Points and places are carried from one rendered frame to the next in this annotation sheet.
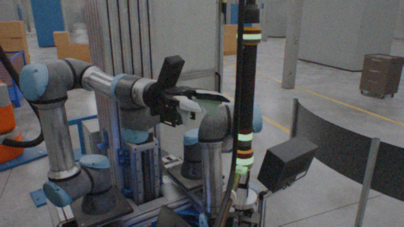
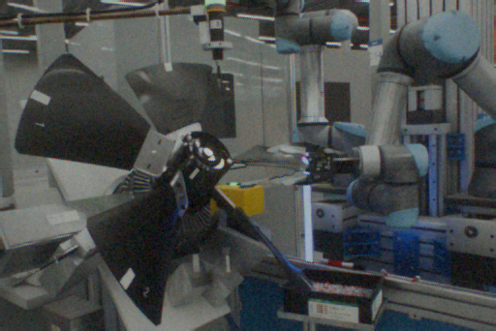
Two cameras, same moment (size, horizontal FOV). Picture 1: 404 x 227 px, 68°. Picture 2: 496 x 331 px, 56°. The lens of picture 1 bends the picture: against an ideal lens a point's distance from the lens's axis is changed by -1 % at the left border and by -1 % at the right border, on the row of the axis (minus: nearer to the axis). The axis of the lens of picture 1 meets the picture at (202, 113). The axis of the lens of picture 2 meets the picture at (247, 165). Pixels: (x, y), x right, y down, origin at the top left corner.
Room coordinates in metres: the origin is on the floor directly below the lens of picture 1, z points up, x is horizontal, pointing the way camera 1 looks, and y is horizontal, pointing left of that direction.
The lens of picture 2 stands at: (0.41, -1.17, 1.27)
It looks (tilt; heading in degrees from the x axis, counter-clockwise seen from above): 5 degrees down; 79
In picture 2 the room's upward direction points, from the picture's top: 3 degrees counter-clockwise
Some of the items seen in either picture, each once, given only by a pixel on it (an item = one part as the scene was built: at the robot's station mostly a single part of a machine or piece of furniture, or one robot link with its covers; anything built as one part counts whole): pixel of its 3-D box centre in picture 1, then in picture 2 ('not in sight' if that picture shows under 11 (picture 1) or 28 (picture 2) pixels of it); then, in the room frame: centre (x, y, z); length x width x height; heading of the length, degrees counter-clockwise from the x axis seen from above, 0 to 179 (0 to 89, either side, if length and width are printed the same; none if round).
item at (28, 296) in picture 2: not in sight; (70, 277); (0.13, 0.28, 0.85); 0.36 x 0.24 x 0.03; 38
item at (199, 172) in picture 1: (195, 163); (495, 177); (1.38, 0.04, 1.09); 0.15 x 0.15 x 0.10
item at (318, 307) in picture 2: not in sight; (333, 294); (0.82, -0.10, 0.85); 0.22 x 0.17 x 0.07; 143
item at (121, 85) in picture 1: (131, 89); (286, 0); (0.81, 0.20, 1.64); 0.11 x 0.08 x 0.09; 48
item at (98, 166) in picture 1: (94, 172); (348, 139); (1.10, 0.45, 1.20); 0.13 x 0.12 x 0.14; 150
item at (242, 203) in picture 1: (240, 182); (212, 27); (0.55, -0.08, 1.50); 0.09 x 0.07 x 0.10; 163
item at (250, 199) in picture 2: not in sight; (236, 201); (0.66, 0.37, 1.02); 0.16 x 0.10 x 0.11; 128
